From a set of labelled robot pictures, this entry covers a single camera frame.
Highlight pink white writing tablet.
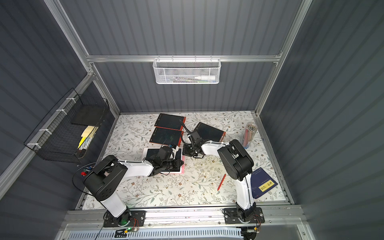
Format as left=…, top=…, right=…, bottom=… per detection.
left=141, top=146, right=185, bottom=175

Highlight red tablet front with scribbles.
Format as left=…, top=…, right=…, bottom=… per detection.
left=149, top=128, right=184, bottom=146

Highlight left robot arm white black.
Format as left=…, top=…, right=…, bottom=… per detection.
left=83, top=146, right=184, bottom=218

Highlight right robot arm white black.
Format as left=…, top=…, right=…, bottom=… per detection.
left=183, top=130, right=257, bottom=223

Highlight red stylus diagonal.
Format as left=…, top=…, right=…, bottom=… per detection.
left=217, top=174, right=227, bottom=191

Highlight clear cup of pencils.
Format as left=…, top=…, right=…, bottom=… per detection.
left=242, top=123, right=258, bottom=149

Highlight white marker in basket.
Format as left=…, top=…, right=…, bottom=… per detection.
left=194, top=76, right=216, bottom=82

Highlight dark blue notebook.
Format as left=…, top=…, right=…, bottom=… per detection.
left=251, top=168, right=278, bottom=199

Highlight pink pen cup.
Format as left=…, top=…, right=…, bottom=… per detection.
left=79, top=165, right=94, bottom=177

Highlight yellow sticky notes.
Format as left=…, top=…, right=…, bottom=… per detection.
left=78, top=126, right=98, bottom=150

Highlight black pad in basket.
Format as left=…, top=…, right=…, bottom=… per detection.
left=71, top=105, right=108, bottom=127

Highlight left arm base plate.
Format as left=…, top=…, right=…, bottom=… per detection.
left=103, top=210, right=146, bottom=228

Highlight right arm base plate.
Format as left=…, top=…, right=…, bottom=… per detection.
left=222, top=207, right=265, bottom=226

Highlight white wire mesh basket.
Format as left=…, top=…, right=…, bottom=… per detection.
left=153, top=59, right=222, bottom=85

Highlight black wire wall basket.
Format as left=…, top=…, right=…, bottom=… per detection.
left=24, top=90, right=110, bottom=163

